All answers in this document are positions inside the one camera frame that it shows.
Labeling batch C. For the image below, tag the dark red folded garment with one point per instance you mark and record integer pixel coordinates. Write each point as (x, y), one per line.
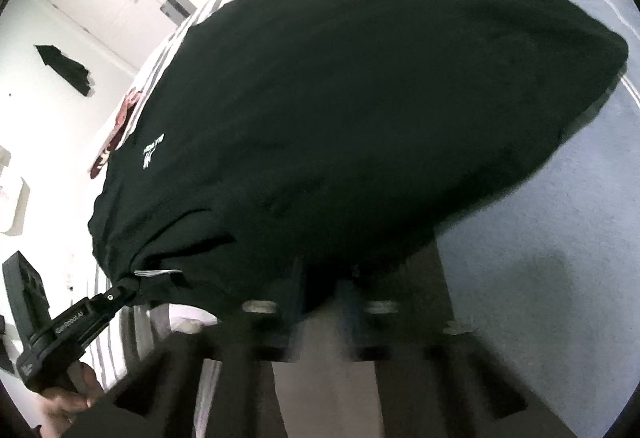
(120, 128)

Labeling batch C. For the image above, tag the black t-shirt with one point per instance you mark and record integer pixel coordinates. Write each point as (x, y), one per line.
(350, 118)

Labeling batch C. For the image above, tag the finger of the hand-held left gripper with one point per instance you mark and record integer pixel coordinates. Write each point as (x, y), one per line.
(125, 292)

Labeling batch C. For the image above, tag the white tote bag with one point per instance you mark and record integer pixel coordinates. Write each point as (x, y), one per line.
(12, 208)

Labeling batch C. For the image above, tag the grey suitcase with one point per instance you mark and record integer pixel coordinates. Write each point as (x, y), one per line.
(177, 6)

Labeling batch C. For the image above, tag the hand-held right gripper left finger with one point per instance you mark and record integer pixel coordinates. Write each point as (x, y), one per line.
(280, 333)

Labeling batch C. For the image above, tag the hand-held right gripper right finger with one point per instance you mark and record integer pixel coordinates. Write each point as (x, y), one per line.
(360, 333)

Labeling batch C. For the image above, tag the bed with striped sheet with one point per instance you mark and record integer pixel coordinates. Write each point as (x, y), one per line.
(525, 218)

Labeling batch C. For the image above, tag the person's left hand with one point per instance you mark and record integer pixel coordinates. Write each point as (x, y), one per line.
(65, 403)

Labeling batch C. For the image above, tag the black hanging garment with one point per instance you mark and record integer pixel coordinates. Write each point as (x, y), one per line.
(65, 68)

